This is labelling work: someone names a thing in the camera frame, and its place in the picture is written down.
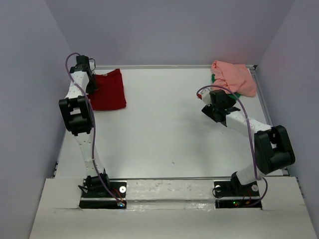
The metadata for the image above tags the red t shirt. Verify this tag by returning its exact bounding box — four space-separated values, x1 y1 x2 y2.
88 69 127 111

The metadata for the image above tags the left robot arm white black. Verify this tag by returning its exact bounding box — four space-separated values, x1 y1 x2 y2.
58 52 114 198

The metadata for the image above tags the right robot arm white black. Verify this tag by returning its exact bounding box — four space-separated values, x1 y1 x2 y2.
197 89 296 195

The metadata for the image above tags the green t shirt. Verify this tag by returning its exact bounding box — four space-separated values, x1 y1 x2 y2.
211 73 241 100

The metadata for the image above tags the pink t shirt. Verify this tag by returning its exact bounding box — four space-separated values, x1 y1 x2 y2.
211 60 257 97

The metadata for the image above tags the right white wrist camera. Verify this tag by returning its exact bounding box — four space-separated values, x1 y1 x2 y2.
197 89 211 105

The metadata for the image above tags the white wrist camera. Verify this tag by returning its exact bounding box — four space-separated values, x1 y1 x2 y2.
197 89 211 105
89 58 96 75

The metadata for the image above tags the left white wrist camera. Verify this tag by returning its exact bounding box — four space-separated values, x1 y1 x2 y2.
89 58 96 75

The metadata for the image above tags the aluminium rail right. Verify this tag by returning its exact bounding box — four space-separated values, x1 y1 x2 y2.
251 67 290 176

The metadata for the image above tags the aluminium rail back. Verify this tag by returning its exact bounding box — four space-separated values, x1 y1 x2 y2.
94 64 258 70

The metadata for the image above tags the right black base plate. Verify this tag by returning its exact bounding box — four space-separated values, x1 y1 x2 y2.
212 180 262 209

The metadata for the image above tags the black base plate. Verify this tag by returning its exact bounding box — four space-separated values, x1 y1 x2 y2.
78 180 127 210
212 180 262 209

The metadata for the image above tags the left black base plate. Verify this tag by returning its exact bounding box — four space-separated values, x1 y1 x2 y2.
78 180 127 210

